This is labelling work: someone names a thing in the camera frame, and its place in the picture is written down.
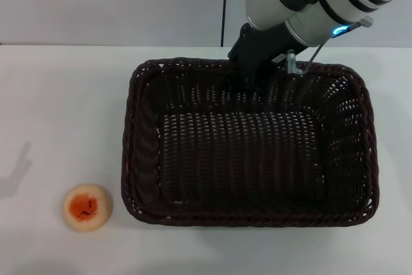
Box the silver cable connector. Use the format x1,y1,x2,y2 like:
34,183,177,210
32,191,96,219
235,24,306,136
285,49,305,76

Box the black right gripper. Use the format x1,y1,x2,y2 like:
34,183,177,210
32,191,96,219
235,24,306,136
227,21,304,96

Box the round bun with orange centre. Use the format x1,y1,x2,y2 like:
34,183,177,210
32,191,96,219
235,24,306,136
61,183,114,233

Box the black woven plastic basket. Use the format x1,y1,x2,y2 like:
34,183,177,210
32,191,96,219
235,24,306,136
120,57,380,227

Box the thin grey gripper cable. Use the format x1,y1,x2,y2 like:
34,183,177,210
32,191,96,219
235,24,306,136
301,40,326,73

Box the thin black vertical cable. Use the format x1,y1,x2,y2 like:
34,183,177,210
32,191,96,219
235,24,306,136
220,0,230,47

